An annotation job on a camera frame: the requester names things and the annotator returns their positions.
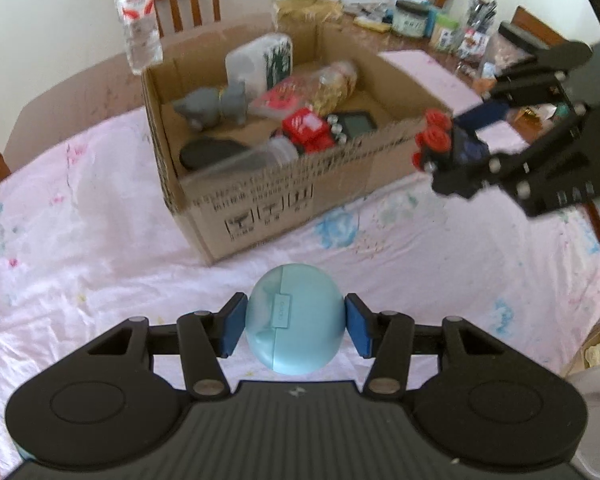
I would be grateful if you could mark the white bottle green label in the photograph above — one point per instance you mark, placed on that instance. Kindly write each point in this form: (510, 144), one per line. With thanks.
(255, 62)

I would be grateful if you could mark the clear water bottle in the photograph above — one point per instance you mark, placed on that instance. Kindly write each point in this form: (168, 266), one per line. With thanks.
(137, 25)

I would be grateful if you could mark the golden foil bag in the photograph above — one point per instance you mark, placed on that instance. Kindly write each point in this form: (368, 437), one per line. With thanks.
(307, 10)

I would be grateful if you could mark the green-lid container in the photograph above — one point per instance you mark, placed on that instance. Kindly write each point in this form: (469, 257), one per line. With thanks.
(445, 32)

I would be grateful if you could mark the cardboard box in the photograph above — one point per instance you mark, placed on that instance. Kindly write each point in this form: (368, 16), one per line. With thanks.
(260, 215)

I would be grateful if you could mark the black digital device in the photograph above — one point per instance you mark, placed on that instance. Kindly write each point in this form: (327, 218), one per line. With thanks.
(357, 122)

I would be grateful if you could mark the jar of golden capsules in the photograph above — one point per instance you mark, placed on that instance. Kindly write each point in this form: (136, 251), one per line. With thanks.
(335, 82)

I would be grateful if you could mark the pink card packet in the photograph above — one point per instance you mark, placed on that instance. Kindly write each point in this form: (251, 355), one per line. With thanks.
(275, 100)

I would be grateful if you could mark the white rounded object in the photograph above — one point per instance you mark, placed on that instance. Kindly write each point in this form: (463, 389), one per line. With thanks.
(597, 410)

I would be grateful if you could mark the red toy train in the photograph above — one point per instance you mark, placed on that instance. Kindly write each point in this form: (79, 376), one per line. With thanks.
(305, 127)

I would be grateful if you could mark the clear container black lid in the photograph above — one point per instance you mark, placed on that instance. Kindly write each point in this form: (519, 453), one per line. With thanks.
(502, 52)

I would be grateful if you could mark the dark-lid glass jar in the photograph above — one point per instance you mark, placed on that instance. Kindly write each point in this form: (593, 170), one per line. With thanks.
(410, 20)

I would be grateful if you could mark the teal oval case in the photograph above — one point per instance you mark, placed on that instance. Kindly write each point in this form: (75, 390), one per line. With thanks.
(295, 320)

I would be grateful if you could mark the black toy train car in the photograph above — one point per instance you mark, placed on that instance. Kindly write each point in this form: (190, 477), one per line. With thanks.
(432, 137)

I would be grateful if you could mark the grey toy cat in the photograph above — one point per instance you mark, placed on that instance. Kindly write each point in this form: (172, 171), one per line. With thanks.
(205, 105)

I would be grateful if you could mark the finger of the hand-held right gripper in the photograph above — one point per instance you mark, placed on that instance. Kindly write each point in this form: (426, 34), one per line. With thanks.
(480, 115)
(460, 182)

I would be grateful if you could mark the black oval case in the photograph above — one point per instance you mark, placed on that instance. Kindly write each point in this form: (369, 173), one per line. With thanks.
(205, 154)

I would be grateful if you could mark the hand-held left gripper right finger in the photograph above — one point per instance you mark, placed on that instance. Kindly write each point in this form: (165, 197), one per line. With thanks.
(359, 327)

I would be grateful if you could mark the clear plastic jar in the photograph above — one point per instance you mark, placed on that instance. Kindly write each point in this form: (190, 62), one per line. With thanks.
(275, 152)

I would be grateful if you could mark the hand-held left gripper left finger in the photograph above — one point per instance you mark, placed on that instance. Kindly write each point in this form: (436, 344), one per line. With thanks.
(232, 325)

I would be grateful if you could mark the clear jar of utensils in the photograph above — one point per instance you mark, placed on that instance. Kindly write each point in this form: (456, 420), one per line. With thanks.
(480, 12)

